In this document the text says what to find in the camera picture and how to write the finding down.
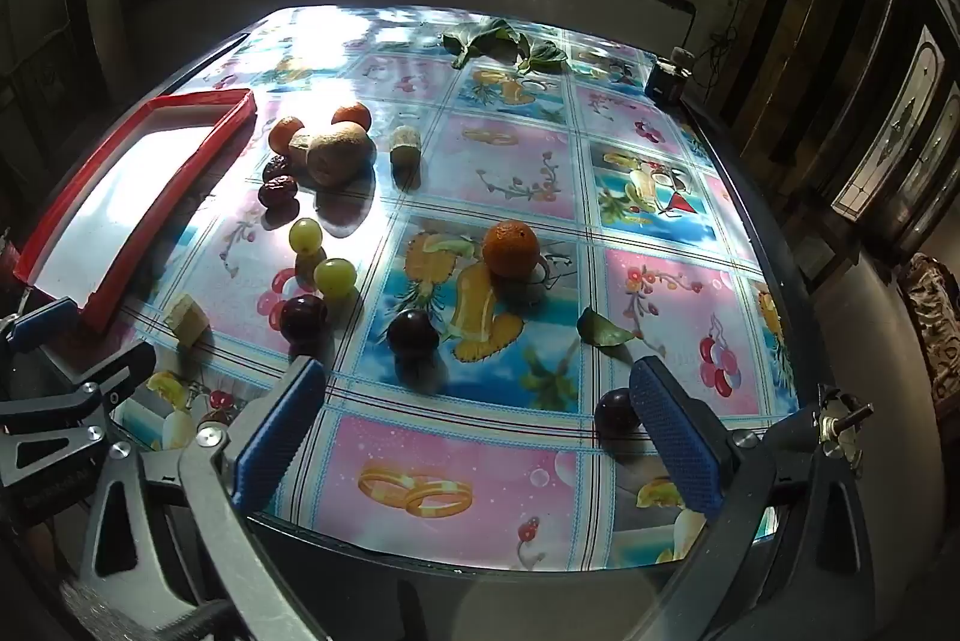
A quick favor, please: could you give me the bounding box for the green grape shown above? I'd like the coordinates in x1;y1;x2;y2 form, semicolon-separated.
289;217;323;254
313;257;358;299

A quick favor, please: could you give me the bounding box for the large orange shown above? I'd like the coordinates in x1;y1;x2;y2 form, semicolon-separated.
481;221;539;278

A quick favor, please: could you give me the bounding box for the single green leaf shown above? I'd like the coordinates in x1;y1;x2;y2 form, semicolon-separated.
576;307;638;348

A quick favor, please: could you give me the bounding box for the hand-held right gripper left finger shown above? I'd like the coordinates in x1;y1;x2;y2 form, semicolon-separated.
75;354;331;641

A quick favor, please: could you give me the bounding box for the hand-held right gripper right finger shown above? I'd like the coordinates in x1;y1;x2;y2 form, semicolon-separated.
628;356;878;641

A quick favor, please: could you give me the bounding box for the red plastic tray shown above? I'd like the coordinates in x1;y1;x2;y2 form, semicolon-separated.
13;89;257;333

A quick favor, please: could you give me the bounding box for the brown kiwi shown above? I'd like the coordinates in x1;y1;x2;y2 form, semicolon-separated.
306;123;376;188

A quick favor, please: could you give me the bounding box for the pale yellow fruit chunk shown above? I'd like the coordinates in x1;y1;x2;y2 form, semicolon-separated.
165;294;209;346

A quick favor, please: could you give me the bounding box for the wooden door with glass panels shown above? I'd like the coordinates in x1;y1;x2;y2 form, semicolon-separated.
825;0;960;259

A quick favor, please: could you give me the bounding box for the small orange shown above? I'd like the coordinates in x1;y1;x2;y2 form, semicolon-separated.
268;116;305;154
330;101;373;133

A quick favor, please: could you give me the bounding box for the large green leaf sprig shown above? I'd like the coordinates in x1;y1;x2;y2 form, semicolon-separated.
441;17;522;70

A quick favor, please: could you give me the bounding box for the patterned cloth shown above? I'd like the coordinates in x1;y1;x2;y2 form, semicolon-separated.
896;251;960;417

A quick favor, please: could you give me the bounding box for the small dark box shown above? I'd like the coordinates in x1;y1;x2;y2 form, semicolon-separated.
645;47;695;102

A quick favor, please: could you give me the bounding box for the dark purple plum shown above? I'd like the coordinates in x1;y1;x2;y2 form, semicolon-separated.
386;309;441;357
279;294;329;342
594;387;642;439

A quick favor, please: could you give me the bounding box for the small green leaf sprig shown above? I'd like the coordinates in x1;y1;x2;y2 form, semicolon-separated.
516;37;571;76

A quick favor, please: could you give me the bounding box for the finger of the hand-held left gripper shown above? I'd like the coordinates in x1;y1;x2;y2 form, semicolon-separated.
0;341;157;522
0;297;80;357

